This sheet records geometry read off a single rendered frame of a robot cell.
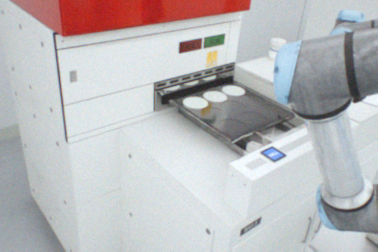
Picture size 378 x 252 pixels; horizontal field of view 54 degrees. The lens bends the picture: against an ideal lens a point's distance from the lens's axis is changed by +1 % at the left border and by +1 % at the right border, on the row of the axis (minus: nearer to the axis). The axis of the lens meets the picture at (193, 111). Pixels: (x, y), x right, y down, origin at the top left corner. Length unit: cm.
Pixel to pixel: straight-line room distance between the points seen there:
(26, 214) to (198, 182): 137
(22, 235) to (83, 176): 84
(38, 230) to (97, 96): 111
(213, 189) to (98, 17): 64
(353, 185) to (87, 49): 88
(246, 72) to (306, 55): 103
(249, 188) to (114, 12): 67
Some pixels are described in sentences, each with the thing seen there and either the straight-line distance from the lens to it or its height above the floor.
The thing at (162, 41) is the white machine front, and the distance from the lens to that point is 142.
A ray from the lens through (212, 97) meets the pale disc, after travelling 155.
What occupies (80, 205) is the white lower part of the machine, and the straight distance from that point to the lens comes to 159.
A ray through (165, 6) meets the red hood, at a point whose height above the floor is 128.
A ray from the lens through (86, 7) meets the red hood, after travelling 118.
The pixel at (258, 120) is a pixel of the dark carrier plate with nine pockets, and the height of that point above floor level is 90.
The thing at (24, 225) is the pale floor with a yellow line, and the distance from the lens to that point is 231.
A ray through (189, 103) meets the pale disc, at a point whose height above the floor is 90.
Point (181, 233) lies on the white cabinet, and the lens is 132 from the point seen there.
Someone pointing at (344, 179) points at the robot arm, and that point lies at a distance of 88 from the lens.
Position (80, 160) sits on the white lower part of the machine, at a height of 73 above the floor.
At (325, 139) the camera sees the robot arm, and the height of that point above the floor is 120.
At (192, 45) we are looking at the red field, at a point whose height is 110.
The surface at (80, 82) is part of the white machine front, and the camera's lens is 130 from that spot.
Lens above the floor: 159
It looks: 29 degrees down
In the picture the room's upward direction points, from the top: 4 degrees clockwise
